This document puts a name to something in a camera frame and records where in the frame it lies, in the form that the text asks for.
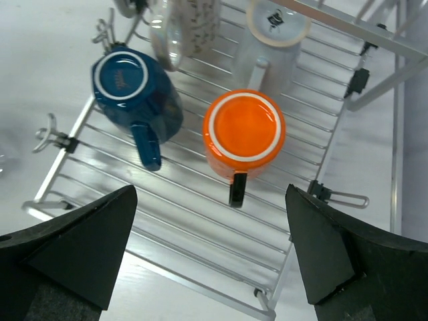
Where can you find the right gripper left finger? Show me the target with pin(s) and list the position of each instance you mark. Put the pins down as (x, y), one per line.
(66, 268)

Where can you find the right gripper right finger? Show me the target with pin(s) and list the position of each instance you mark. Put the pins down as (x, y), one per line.
(352, 270)

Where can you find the orange plastic mug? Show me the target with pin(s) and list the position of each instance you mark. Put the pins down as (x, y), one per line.
(243, 132)

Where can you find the dark blue cup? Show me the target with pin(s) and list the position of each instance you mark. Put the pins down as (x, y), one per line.
(137, 95)

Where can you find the light blue footed cup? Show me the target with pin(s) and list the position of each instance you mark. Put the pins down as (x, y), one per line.
(273, 34)

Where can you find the patterned white mug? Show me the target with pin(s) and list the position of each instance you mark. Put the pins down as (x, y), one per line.
(180, 29)

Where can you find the metal wire dish rack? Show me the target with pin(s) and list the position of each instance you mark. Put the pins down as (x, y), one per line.
(184, 229)

